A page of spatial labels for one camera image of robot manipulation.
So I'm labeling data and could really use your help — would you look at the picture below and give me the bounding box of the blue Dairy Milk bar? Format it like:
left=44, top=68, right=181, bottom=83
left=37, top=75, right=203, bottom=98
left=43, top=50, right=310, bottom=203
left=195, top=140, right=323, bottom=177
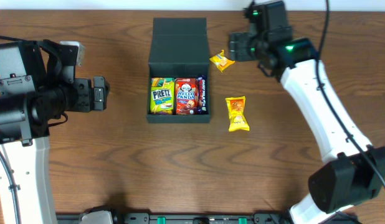
left=197, top=75, right=207, bottom=114

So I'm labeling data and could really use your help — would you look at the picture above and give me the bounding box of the dark green box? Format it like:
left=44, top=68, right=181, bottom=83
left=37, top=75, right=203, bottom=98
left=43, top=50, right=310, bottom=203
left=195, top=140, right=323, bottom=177
left=146, top=17, right=212, bottom=123

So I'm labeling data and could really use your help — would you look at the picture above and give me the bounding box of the green Pretz box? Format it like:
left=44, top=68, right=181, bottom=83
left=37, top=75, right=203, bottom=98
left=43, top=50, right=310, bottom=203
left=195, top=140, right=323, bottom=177
left=150, top=78, right=175, bottom=115

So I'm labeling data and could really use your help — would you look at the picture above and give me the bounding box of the red Hello Panda box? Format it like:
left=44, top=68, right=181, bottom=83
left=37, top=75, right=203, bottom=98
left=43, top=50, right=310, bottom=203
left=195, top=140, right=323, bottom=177
left=175, top=78, right=198, bottom=115

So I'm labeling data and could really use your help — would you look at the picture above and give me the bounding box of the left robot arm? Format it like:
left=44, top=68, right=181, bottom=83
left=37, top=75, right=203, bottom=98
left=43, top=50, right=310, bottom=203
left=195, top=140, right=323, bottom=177
left=0, top=37, right=113, bottom=223

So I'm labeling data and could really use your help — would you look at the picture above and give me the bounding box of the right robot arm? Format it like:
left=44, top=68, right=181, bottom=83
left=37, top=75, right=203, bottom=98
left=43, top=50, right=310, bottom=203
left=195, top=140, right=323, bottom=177
left=229, top=1, right=385, bottom=223

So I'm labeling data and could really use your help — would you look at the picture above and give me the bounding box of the small yellow snack packet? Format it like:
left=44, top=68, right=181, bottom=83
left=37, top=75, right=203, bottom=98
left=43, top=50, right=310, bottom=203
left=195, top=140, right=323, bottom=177
left=209, top=50, right=235, bottom=72

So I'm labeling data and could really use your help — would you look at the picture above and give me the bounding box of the large yellow snack packet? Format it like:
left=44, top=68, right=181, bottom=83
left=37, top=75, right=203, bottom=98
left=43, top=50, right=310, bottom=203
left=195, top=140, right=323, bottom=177
left=226, top=96, right=250, bottom=132

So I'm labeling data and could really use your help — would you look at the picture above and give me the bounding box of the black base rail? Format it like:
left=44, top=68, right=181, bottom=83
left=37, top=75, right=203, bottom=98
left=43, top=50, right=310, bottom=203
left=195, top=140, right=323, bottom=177
left=57, top=206, right=293, bottom=224

